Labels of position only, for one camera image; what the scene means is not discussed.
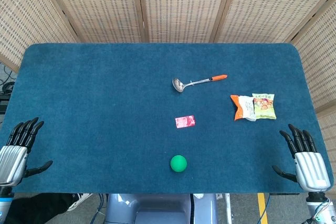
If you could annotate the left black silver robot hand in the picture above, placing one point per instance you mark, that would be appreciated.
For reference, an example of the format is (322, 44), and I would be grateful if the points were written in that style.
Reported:
(13, 158)

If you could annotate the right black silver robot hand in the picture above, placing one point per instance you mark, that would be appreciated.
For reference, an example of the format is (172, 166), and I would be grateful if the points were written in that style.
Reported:
(311, 169)

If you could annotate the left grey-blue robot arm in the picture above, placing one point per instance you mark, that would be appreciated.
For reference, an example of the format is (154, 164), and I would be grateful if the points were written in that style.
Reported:
(4, 201)

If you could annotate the black floor device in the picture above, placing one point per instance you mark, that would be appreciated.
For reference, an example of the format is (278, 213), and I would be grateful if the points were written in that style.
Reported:
(3, 103)

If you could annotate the black trouser leg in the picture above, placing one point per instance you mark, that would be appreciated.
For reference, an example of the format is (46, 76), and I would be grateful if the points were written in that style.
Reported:
(39, 208)

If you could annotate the green snack bag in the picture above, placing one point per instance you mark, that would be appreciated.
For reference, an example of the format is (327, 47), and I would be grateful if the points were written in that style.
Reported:
(264, 107)

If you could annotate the white black sneaker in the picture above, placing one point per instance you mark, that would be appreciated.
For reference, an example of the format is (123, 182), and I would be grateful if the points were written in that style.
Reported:
(78, 201)

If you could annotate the orange white snack bag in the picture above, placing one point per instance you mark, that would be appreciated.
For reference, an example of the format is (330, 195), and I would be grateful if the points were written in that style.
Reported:
(241, 108)

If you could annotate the blue carpet table mat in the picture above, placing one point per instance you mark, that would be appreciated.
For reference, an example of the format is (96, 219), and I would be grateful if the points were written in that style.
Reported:
(105, 103)

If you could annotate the green ball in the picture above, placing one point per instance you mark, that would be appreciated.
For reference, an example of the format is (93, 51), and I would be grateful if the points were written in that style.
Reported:
(178, 163)

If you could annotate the grey-blue robot torso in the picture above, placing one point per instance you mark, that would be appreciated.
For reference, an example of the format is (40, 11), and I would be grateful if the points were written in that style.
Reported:
(157, 208)

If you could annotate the woven bamboo folding screen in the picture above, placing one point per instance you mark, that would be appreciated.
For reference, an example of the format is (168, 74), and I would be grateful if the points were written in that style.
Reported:
(183, 6)

